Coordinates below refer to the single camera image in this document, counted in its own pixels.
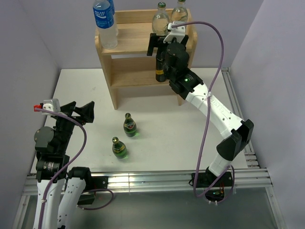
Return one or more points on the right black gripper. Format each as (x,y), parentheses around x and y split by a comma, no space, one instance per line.
(156,41)

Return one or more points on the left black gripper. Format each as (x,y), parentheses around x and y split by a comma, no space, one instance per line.
(86,111)

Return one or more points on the clear glass bottle green cap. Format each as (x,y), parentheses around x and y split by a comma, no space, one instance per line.
(180,13)

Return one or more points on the black can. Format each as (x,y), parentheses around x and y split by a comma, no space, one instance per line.
(159,73)

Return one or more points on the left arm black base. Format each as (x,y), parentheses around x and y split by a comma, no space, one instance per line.
(87,198)

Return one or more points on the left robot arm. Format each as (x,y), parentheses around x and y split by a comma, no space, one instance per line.
(59,188)

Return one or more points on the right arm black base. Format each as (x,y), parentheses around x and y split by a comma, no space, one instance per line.
(205,179)

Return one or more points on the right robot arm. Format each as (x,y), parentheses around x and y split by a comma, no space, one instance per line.
(236,132)

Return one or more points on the wooden two-tier shelf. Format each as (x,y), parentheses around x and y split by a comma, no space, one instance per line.
(127,65)

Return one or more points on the green glass bottle front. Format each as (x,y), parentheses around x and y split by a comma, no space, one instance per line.
(119,148)

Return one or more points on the rear Pocari Sweat water bottle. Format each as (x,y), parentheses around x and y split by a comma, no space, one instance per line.
(114,16)

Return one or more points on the pocari sweat water bottle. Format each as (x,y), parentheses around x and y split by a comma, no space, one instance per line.
(104,19)
(114,16)

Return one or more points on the front Pocari Sweat water bottle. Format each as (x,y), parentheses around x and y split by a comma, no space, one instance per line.
(104,19)

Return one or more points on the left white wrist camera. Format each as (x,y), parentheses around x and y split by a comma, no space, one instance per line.
(51,105)

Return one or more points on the aluminium frame right rail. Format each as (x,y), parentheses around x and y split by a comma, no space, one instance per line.
(249,153)

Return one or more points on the aluminium frame rail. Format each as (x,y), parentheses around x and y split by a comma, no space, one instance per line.
(176,180)
(249,153)

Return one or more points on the aluminium frame front rail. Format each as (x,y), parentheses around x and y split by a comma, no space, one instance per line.
(176,180)

